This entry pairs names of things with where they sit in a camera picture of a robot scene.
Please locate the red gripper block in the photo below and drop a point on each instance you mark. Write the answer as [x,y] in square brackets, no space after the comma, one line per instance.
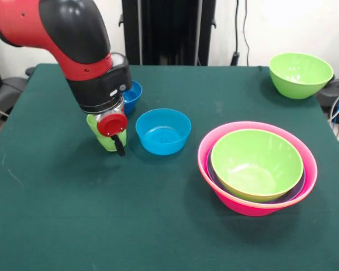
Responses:
[113,125]

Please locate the green plastic cup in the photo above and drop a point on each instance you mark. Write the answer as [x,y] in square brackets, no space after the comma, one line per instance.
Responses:
[104,142]

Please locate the pink plastic bowl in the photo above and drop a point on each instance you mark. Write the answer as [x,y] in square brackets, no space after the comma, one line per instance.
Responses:
[248,210]
[206,141]

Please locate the green plastic bowl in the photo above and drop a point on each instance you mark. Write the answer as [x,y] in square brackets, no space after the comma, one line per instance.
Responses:
[257,158]
[299,76]

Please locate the purple plastic bowl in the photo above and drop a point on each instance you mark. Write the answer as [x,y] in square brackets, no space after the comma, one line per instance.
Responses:
[298,192]

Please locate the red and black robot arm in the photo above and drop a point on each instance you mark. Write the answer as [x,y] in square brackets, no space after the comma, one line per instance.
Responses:
[73,42]

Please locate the light blue plastic bowl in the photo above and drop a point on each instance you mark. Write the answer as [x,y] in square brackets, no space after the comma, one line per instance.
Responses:
[162,135]

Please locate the dark blue plastic bowl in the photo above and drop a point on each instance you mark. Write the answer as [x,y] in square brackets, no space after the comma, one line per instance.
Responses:
[132,97]

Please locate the dark green table cloth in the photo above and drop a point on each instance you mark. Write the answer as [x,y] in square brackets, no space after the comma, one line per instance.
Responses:
[101,211]

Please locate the black pedestal leg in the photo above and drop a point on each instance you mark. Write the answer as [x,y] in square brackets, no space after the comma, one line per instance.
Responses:
[8,90]
[332,96]

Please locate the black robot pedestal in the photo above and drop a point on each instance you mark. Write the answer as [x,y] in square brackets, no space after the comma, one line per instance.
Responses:
[169,28]

